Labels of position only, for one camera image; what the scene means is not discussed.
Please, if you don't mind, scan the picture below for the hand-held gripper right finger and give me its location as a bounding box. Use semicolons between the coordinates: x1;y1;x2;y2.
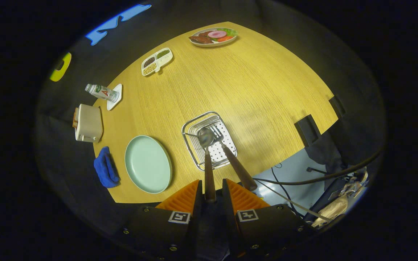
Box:
222;178;307;256

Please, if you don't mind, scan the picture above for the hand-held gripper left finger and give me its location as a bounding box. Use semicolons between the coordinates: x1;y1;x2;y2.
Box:
122;179;203;258

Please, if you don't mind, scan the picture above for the wooden-handled metal spoon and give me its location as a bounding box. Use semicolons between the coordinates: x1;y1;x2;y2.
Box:
197;127;217;203

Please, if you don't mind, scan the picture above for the wooden-handled metal fork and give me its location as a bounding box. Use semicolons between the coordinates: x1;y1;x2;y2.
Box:
209;125;258;192

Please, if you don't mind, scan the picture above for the pale green plate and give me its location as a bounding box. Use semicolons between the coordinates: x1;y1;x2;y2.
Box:
124;135;173;194

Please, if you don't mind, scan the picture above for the blue cloth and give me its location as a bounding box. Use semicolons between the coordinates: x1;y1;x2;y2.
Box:
93;146;120;189

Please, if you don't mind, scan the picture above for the beige bag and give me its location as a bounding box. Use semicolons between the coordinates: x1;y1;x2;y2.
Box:
312;196;349;228

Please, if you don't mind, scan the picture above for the black table clamp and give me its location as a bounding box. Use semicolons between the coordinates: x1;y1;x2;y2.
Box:
294;115;321;146
328;95;345;117

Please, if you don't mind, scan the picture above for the white square coaster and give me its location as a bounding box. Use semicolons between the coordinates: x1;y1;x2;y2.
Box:
106;83;123;111

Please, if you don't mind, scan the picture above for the white toaster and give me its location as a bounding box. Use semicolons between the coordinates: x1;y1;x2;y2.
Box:
74;104;104;143

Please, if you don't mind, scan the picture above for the white drink bottle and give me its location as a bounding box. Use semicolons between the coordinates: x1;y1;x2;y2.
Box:
85;83;119;103

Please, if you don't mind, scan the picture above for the white divided dish with beans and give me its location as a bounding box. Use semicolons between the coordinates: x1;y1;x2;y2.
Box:
141;47;173;77

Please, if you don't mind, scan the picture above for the white plate of food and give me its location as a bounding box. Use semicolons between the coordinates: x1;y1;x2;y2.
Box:
189;28;238;47

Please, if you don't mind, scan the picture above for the metal wire basket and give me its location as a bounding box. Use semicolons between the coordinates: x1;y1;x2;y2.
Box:
181;111;238;171

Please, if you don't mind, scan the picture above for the white cable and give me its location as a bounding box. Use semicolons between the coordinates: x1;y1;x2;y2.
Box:
256;179;333;221

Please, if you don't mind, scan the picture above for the black cable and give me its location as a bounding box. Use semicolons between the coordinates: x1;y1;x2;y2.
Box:
253;145;385;186

